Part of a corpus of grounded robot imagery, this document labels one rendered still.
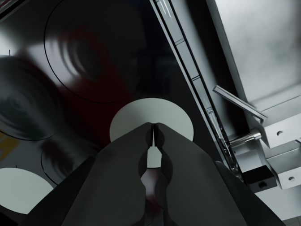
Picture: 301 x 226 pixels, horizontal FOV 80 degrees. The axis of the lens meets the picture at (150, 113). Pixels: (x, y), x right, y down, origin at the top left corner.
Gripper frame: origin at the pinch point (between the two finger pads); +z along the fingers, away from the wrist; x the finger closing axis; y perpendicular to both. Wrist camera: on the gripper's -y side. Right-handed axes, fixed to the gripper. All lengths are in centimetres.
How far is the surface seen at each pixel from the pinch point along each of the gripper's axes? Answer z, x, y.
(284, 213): 15.3, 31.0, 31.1
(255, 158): 15.3, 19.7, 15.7
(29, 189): 7.4, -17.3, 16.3
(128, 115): 7.4, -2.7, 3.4
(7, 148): 7.3, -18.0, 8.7
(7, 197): 7.4, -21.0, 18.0
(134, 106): 7.4, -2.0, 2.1
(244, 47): 9.3, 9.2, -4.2
